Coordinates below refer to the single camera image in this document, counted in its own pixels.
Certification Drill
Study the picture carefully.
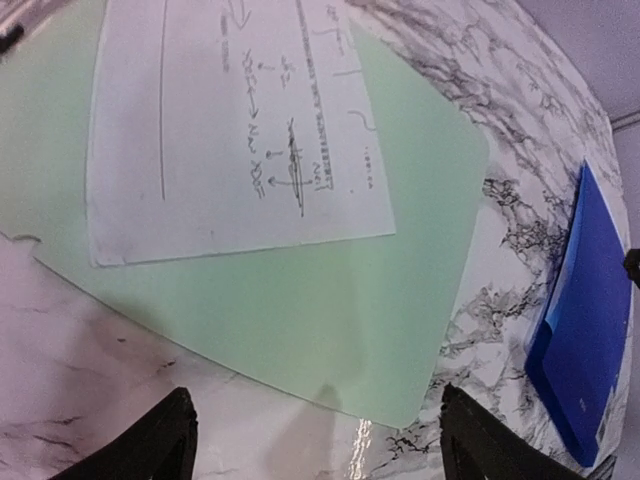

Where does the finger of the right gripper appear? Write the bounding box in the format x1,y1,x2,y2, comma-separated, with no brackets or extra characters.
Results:
623,248,640,288

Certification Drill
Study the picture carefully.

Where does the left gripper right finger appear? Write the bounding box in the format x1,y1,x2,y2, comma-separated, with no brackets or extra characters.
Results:
440,384,581,480

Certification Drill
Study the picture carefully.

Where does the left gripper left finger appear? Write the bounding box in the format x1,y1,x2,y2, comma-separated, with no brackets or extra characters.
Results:
55,387,198,480

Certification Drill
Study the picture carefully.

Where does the blue file folder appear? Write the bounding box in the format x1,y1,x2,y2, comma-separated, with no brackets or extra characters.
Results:
525,163,632,467

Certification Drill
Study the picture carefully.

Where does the green translucent clipboard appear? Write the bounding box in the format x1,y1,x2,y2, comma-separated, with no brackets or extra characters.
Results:
1,1,489,428

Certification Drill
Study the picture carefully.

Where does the printed white paper sheet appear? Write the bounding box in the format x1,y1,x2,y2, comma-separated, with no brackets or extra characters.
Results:
86,1,396,267

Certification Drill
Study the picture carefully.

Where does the metal clipboard clip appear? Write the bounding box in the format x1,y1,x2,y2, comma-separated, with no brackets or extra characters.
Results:
1,0,57,57

